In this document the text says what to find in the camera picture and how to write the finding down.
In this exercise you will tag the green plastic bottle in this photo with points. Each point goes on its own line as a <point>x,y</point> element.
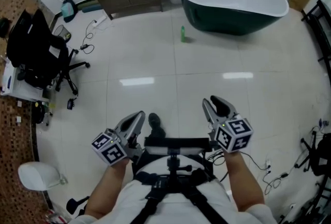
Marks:
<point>183,34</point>

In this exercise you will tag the teal rolled mat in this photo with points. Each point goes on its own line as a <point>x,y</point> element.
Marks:
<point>91,9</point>

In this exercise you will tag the small black charger unit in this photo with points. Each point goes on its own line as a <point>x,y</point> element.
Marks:
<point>70,104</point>

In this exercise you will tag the black metal rack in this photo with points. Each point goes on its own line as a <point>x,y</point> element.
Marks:
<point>323,26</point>

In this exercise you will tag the person's left black shoe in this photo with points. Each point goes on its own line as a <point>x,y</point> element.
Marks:
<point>154,119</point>

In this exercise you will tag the person's right forearm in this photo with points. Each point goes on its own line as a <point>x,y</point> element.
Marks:
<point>243,181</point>

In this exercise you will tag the teal and black backpack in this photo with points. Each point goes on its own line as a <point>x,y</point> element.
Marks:
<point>67,9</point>

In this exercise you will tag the small yellow green bottle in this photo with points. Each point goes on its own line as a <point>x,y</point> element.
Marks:
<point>52,105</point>

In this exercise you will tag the small blue adapter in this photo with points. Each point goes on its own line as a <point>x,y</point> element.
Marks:
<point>324,122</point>

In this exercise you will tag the white desk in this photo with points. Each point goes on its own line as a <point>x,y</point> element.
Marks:
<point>23,91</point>

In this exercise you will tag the white floor socket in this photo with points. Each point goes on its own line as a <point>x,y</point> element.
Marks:
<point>293,206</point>

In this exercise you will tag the small white socket plate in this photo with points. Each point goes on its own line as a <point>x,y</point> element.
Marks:
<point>19,104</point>
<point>19,120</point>

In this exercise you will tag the black office chair white label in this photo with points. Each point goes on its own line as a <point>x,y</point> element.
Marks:
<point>51,62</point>

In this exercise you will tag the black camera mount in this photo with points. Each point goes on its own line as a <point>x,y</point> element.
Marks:
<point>173,163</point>

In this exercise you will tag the person's left trouser leg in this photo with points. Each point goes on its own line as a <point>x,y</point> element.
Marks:
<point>157,132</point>

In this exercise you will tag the white power strip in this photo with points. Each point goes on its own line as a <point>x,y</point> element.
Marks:
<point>99,21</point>
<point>268,164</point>

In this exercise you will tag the black chest camera bar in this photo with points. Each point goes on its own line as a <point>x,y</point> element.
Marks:
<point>178,142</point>

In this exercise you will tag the olive rolled mat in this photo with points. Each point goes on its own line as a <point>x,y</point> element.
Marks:
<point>88,4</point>

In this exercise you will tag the person's white shirt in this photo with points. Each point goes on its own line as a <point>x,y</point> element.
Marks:
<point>178,210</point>

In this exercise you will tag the dark green oval bathtub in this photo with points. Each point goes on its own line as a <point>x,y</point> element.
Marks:
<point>219,21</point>

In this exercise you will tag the black chest harness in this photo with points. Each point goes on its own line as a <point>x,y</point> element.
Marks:
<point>165,184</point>

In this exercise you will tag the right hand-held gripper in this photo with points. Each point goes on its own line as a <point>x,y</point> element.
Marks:
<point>232,135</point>

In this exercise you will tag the person's left forearm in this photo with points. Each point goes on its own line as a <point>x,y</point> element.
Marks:
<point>106,192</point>

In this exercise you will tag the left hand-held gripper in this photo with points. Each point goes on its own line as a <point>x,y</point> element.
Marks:
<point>111,150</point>

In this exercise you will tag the black round wheeled device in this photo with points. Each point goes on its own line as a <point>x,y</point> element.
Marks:
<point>40,111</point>

